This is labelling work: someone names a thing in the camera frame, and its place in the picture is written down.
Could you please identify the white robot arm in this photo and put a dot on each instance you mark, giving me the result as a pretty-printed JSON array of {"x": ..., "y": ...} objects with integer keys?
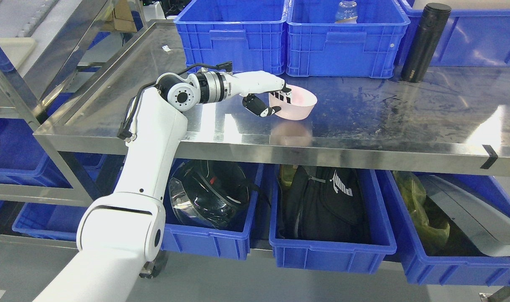
[{"x": 119, "y": 233}]

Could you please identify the pink plastic bowl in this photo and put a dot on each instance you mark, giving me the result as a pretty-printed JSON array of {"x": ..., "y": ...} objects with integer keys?
[{"x": 296, "y": 105}]

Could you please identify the blue crate top left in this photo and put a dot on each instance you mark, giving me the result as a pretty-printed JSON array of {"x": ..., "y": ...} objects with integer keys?
[{"x": 252, "y": 34}]

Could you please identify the black puma backpack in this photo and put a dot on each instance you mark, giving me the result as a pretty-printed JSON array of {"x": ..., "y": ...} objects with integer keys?
[{"x": 324, "y": 204}]

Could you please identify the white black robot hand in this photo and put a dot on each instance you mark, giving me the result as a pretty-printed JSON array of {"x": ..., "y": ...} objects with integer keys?
[{"x": 249, "y": 84}]

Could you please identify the blue bin with backpack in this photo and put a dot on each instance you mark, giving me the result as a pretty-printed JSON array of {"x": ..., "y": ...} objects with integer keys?
[{"x": 336, "y": 256}]

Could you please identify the clear plastic bottle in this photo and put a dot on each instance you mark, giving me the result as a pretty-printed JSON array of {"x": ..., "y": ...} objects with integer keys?
[{"x": 346, "y": 12}]

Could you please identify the cream plastic tray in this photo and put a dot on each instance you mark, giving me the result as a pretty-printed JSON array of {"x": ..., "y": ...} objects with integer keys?
[{"x": 18, "y": 51}]

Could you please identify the stainless steel table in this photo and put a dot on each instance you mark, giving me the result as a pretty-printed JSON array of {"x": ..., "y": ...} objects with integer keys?
[{"x": 457, "y": 120}]

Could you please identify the black thermos bottle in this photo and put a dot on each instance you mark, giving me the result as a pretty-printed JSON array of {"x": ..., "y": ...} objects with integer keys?
[{"x": 428, "y": 33}]

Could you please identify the stainless steel shelf rack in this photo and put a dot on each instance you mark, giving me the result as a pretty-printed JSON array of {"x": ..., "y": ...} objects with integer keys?
[{"x": 67, "y": 157}]

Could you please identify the blue crate top middle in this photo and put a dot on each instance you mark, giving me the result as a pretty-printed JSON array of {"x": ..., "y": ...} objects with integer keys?
[{"x": 318, "y": 46}]

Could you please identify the blue bin lower left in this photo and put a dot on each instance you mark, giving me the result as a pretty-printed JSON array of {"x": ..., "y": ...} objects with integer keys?
[{"x": 48, "y": 221}]

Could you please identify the black motorcycle helmet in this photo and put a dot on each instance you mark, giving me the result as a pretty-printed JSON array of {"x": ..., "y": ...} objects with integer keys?
[{"x": 211, "y": 194}]

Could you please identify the blue crate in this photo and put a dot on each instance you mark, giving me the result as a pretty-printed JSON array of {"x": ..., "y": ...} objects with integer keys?
[
  {"x": 477, "y": 33},
  {"x": 252, "y": 34},
  {"x": 318, "y": 46}
]

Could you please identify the grey flat device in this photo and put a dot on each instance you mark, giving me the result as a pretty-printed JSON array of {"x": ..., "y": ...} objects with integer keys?
[{"x": 485, "y": 226}]

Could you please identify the blue bin lower right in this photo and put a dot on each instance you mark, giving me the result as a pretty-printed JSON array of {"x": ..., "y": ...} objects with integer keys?
[{"x": 420, "y": 268}]

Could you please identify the yellow plastic bag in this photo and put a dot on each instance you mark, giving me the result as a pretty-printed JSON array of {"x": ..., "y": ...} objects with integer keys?
[{"x": 430, "y": 222}]

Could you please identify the blue crate top right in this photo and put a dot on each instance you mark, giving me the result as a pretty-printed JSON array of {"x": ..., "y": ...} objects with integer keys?
[{"x": 477, "y": 33}]

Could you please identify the blue bin with helmet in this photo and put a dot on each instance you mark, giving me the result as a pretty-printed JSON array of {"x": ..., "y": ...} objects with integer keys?
[{"x": 232, "y": 243}]

